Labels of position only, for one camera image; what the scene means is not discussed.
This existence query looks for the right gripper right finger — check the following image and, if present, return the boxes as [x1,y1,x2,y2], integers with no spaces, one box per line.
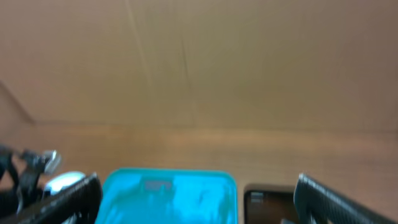
[294,174,396,224]

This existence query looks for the teal plastic tray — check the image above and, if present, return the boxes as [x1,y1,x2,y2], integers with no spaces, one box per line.
[95,167,239,224]

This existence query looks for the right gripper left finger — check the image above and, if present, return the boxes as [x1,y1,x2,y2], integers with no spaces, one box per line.
[1,173,103,224]

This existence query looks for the black plastic tray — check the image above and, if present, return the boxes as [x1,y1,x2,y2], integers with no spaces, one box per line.
[243,184,300,224]

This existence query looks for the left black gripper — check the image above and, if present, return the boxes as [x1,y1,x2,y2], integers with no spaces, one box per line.
[1,145,62,218]

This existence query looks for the light blue plate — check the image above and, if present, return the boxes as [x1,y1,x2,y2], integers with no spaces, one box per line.
[43,171,85,196]

